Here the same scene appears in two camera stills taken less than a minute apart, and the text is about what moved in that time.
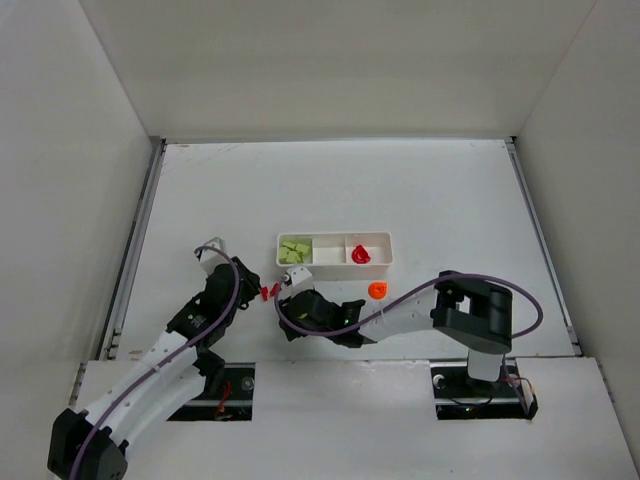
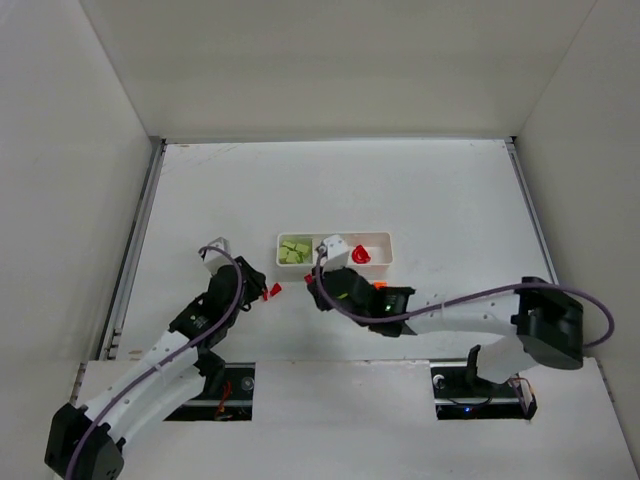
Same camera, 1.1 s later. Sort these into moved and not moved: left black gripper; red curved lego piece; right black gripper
Moved: right black gripper
Not moved: left black gripper; red curved lego piece
